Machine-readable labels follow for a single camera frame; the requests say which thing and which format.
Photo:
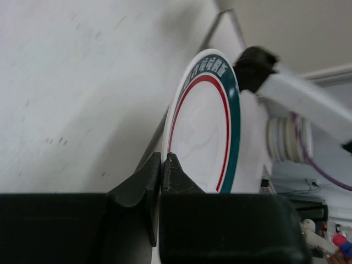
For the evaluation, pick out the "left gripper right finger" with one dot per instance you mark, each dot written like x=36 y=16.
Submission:
x=196 y=227

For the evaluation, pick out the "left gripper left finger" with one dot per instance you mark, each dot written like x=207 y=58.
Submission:
x=119 y=226

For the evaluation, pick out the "green rimmed back plate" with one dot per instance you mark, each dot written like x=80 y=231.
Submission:
x=203 y=122

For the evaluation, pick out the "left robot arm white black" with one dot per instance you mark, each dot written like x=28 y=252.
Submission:
x=278 y=109

